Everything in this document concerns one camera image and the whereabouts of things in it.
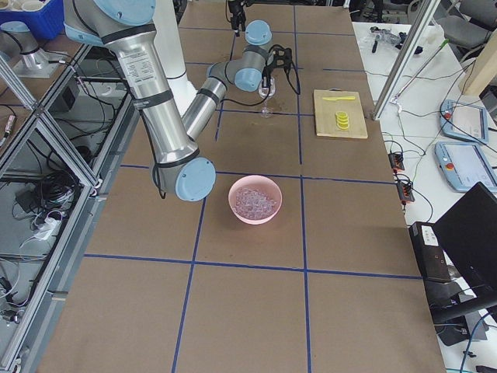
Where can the clear plastic bag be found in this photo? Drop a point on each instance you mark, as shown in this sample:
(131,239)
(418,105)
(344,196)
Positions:
(384,35)

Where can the aluminium frame post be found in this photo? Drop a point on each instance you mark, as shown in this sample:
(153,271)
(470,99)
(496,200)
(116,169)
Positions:
(422,20)

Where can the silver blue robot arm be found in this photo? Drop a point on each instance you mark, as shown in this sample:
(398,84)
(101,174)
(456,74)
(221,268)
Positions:
(144,37)

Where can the clear wine glass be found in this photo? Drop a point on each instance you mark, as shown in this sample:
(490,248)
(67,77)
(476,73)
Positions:
(266,111)

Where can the wooden post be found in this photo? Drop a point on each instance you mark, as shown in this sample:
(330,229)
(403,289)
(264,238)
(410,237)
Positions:
(483,72)

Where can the wooden cutting board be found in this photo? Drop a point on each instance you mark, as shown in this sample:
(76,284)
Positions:
(325,118)

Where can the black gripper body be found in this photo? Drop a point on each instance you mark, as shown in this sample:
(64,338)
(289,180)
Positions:
(235,17)
(265,74)

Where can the green handled reach grabber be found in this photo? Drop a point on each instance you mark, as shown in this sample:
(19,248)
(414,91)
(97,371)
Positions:
(394,99)

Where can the yellow plastic knife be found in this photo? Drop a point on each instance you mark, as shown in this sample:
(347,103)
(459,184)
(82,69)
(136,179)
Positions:
(338,98)

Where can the blue teach pendant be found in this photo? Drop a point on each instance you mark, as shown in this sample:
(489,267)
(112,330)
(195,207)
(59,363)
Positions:
(464,121)
(464,164)

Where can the black monitor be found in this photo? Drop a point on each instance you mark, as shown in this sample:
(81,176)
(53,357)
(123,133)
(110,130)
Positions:
(467,234)

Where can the grey office chair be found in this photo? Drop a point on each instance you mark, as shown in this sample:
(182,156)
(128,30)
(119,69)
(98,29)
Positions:
(470,32)

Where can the clear ice cubes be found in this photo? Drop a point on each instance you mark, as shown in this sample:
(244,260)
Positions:
(254,204)

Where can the blue plastic bin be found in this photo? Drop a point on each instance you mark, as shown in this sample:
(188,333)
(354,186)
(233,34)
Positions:
(44,23)

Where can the pink bowl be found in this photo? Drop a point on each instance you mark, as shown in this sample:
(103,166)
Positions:
(256,182)

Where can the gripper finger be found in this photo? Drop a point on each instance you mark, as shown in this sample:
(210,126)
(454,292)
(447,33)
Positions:
(237,22)
(266,87)

